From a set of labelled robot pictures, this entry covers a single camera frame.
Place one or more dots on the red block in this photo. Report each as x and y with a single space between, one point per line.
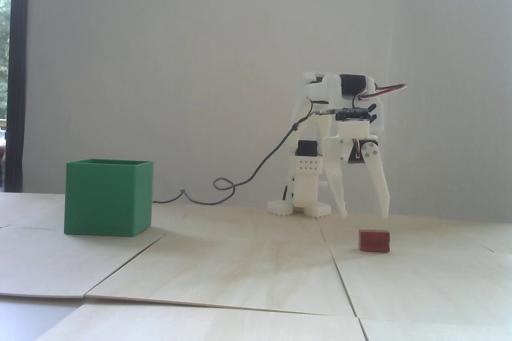
374 241

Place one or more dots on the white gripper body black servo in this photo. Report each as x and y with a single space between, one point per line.
340 149

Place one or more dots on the black wrist camera board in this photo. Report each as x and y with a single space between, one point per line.
354 113

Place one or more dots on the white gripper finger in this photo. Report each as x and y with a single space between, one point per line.
336 185
378 175

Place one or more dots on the green box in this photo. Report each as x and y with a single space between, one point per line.
104 201

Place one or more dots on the black window frame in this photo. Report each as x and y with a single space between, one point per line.
18 77

